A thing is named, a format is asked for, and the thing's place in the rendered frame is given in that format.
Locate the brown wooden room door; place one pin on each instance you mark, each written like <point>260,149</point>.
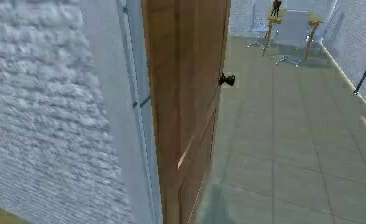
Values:
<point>181,100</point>

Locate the dark red statue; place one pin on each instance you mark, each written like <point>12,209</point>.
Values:
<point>276,7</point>

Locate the wooden table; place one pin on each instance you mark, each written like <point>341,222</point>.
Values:
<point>311,26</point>

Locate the black pole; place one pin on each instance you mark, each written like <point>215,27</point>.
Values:
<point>364,73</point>

